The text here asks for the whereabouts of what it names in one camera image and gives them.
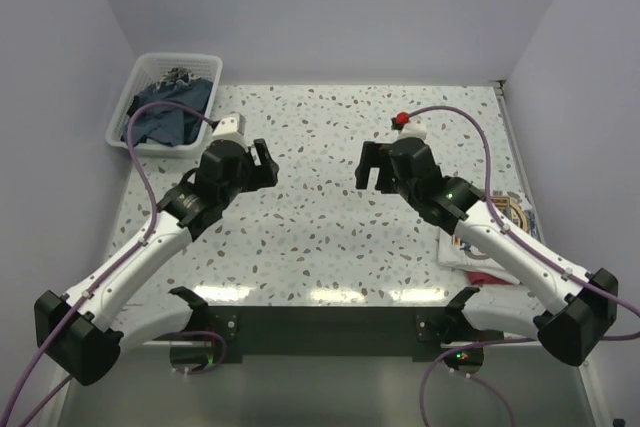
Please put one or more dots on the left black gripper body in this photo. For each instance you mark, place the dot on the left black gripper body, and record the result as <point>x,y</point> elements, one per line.
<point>249,177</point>

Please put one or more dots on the folded red shirt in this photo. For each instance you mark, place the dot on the folded red shirt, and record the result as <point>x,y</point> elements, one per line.
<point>492,277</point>

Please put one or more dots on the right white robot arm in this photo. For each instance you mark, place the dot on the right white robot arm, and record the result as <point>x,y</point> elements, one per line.
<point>568,309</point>

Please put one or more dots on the white plastic laundry basket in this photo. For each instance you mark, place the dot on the white plastic laundry basket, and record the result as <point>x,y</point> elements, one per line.
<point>148,69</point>

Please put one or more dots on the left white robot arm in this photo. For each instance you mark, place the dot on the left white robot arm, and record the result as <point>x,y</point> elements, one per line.
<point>75,328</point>

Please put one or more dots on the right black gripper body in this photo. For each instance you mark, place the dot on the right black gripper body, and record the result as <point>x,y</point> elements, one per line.
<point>404,188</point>

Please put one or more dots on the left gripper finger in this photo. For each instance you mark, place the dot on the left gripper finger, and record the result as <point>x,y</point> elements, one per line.
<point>269,169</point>
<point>254,154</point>

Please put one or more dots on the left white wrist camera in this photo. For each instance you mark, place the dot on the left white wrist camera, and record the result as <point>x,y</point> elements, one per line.
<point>231,128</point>

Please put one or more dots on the blue tank top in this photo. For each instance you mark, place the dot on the blue tank top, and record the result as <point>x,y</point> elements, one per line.
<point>165,124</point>

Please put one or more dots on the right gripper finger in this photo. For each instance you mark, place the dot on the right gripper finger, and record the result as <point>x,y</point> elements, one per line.
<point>386,176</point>
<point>369,159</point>

